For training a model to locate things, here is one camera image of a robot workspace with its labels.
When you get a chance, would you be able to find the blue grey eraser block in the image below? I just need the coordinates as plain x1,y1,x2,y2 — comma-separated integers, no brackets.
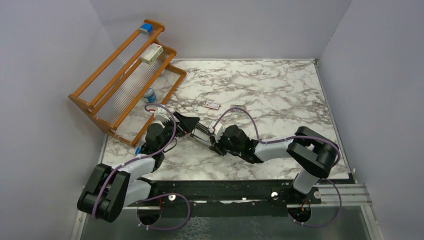
138,23,153,36

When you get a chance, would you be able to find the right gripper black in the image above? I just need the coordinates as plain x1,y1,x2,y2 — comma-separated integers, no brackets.
209,131,243,157

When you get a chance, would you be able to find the blue white jar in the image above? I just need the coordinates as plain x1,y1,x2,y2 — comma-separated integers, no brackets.
142,87,157,103

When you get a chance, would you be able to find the orange wooden shelf rack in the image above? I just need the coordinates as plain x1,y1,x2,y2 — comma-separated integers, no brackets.
68,18,187,147

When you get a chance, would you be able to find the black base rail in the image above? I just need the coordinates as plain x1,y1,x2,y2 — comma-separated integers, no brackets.
132,179,372,220

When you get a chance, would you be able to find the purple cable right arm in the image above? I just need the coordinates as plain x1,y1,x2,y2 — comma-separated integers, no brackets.
211,107,343,229

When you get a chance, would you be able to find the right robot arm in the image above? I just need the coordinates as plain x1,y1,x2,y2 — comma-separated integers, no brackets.
208,121,341,204

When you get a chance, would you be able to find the white red box on shelf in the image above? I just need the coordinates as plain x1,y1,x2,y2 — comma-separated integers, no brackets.
139,43,163,65

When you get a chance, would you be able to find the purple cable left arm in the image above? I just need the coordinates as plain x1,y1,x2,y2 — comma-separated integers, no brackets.
92,103,192,232

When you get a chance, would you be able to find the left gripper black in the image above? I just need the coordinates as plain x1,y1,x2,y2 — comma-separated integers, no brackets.
158,111,200,152

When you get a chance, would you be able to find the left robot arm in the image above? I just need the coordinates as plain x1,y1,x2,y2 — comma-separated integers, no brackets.
76,111,200,223

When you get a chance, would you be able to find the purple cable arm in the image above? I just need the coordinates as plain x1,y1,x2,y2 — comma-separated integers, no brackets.
211,107,343,229
92,103,192,232

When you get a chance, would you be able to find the red white staple box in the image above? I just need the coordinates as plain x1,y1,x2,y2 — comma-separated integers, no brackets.
205,100,220,110

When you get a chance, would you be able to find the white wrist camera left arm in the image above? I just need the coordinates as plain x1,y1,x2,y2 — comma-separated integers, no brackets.
144,104,171,123

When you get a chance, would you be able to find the silver staple strip tray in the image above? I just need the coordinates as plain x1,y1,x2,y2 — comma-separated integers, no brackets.
230,104,247,110

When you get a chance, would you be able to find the black stapler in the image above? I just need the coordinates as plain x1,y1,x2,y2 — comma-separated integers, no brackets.
195,122,212,136

